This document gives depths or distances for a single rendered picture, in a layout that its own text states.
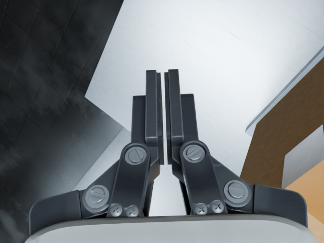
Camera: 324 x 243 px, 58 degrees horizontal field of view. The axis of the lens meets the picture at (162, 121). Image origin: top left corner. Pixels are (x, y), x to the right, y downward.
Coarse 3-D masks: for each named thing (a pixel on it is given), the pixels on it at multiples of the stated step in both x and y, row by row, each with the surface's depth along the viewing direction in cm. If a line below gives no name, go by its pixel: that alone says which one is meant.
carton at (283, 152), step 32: (320, 64) 42; (288, 96) 46; (320, 96) 33; (256, 128) 50; (288, 128) 36; (320, 128) 28; (256, 160) 38; (288, 160) 29; (320, 160) 24; (320, 192) 24; (320, 224) 26
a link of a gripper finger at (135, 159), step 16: (128, 144) 12; (144, 144) 12; (128, 160) 12; (144, 160) 12; (128, 176) 11; (144, 176) 11; (112, 192) 11; (128, 192) 11; (144, 192) 11; (112, 208) 10; (128, 208) 11; (144, 208) 13
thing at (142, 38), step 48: (144, 0) 53; (192, 0) 50; (240, 0) 47; (288, 0) 44; (144, 48) 58; (192, 48) 54; (240, 48) 50; (288, 48) 47; (96, 96) 68; (240, 96) 54; (240, 144) 59
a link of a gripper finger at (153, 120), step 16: (160, 80) 14; (144, 96) 14; (160, 96) 13; (144, 112) 14; (160, 112) 13; (144, 128) 13; (160, 128) 12; (160, 144) 13; (160, 160) 14; (112, 176) 12; (96, 192) 11; (96, 208) 11
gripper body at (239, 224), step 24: (144, 216) 10; (168, 216) 10; (192, 216) 10; (216, 216) 10; (240, 216) 10; (264, 216) 10; (48, 240) 9; (72, 240) 9; (96, 240) 9; (120, 240) 9; (144, 240) 9; (168, 240) 9; (192, 240) 9; (216, 240) 9; (240, 240) 9; (264, 240) 9; (288, 240) 9; (312, 240) 9
